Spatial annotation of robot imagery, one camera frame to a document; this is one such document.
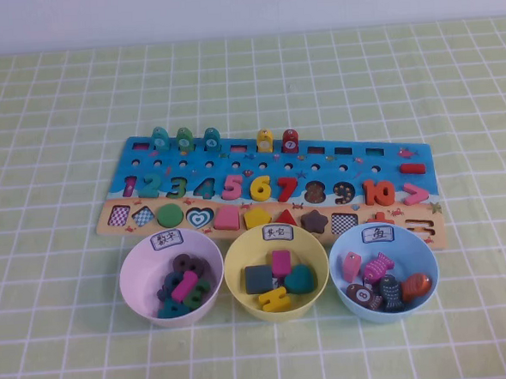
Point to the pink wooden fish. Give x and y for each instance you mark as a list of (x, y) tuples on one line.
[(352, 268)]

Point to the teal fish number two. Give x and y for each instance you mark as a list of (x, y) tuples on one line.
[(160, 138)]

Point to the yellow wooden number six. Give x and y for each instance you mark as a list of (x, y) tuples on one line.
[(255, 189)]

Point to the light blue plastic bowl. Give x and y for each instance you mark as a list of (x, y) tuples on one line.
[(411, 253)]

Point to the yellow plastic bowl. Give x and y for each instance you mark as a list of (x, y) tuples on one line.
[(295, 313)]

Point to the dark grey wooden fish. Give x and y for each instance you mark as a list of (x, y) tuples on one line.
[(390, 295)]

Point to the magenta rectangle piece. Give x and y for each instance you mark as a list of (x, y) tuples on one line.
[(281, 263)]

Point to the green checked tablecloth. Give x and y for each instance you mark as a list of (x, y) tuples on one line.
[(247, 91)]

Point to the brown star piece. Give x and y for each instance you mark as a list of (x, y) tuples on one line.
[(314, 221)]

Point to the pink greater-than sign piece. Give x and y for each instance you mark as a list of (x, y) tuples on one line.
[(423, 193)]

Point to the pink plastic bowl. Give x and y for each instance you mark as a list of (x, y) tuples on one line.
[(132, 287)]

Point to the green wooden number three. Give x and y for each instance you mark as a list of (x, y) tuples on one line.
[(195, 300)]

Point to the pink trapezoid piece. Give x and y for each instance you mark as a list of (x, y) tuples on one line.
[(226, 218)]

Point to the wooden number puzzle board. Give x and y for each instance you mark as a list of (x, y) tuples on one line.
[(384, 162)]

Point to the teal wooden number two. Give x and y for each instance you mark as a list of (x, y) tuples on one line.
[(150, 195)]

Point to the grey square piece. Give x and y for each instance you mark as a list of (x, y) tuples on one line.
[(257, 279)]

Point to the green fish number three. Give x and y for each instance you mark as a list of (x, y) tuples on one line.
[(184, 138)]

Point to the yellow fish number six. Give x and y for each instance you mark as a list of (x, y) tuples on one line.
[(264, 142)]

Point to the pink wooden number five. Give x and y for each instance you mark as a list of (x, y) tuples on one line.
[(232, 186)]

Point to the orange wooden number ten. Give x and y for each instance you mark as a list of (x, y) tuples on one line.
[(369, 193)]

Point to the red triangle piece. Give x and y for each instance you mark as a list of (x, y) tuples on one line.
[(286, 219)]

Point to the red plus sign piece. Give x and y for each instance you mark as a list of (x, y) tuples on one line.
[(380, 218)]

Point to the red minus sign piece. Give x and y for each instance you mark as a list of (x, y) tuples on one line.
[(412, 168)]

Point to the magenta striped wooden fish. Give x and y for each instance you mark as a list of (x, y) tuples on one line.
[(376, 269)]

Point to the red wooden number seven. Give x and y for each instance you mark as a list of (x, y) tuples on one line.
[(289, 182)]

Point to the brown fish number eight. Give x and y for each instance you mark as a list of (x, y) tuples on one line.
[(362, 295)]

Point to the yellow pentagon piece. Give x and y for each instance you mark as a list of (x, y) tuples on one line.
[(257, 218)]

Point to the blue-teal fish number four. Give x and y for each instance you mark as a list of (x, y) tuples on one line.
[(211, 139)]

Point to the red fish number seven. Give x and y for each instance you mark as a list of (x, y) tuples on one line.
[(290, 142)]

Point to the magenta wooden number one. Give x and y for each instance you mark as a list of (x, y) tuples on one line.
[(185, 286)]

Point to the yellow equals sign piece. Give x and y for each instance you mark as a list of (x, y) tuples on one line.
[(268, 301)]

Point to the teal heart piece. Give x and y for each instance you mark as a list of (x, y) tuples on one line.
[(300, 279)]

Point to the dark blue number nine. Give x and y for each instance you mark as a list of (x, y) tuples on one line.
[(164, 291)]

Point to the white handwritten paper label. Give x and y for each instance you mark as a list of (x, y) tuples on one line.
[(166, 240), (378, 234), (277, 232)]

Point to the green wooden circle piece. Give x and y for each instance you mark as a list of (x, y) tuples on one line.
[(169, 214)]

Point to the orange wooden fish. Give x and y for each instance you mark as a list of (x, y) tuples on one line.
[(415, 286)]

